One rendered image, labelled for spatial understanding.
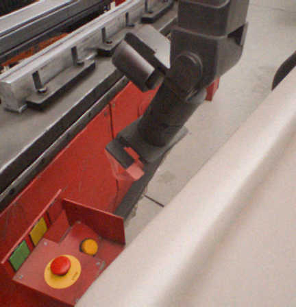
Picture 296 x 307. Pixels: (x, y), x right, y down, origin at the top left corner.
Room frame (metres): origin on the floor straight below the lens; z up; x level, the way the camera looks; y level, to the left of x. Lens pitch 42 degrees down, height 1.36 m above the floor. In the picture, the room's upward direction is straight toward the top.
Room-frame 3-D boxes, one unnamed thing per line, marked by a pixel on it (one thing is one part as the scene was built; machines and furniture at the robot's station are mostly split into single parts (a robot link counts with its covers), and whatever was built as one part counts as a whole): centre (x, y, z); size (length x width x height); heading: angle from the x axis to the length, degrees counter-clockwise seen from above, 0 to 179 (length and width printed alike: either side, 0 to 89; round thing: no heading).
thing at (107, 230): (0.36, 0.16, 0.75); 0.20 x 0.16 x 0.18; 159
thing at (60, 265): (0.31, 0.17, 0.79); 0.04 x 0.04 x 0.04
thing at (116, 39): (1.26, 0.11, 0.89); 0.30 x 0.05 x 0.03; 157
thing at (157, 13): (1.63, -0.05, 0.89); 0.30 x 0.05 x 0.03; 157
